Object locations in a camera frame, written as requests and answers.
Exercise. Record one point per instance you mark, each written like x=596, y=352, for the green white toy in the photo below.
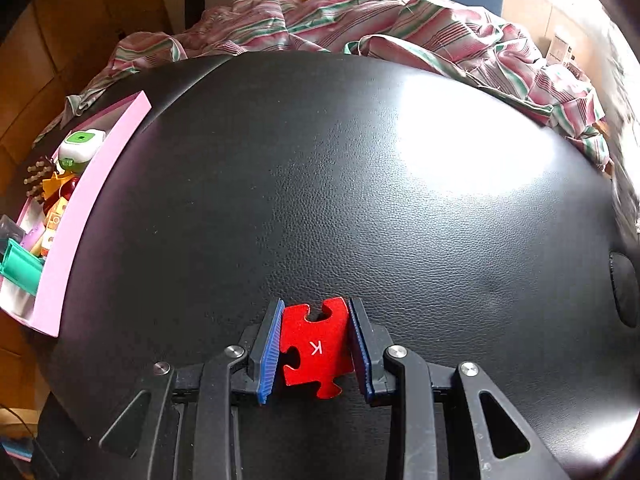
x=80, y=145

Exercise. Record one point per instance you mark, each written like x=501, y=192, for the pink striped blanket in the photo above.
x=400, y=25

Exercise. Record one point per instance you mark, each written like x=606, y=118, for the pink cardboard box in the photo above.
x=90, y=195

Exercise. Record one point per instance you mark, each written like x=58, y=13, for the red puzzle piece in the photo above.
x=315, y=347

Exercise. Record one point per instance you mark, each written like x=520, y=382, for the white box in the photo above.
x=560, y=50

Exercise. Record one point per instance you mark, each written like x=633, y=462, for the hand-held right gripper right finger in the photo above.
x=361, y=355

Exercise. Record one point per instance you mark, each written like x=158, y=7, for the orange plastic clip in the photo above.
x=51, y=185

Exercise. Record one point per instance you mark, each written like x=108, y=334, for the red metal cylinder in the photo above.
x=68, y=189

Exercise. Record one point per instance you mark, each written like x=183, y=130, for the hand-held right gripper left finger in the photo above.
x=270, y=355

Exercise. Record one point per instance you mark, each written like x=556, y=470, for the orange cube blocks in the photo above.
x=55, y=215

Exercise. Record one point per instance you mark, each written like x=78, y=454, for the wooden wardrobe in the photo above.
x=65, y=35

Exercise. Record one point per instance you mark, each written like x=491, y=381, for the green plastic clip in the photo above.
x=22, y=267

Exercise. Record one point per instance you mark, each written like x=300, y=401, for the black oval table plug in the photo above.
x=625, y=290

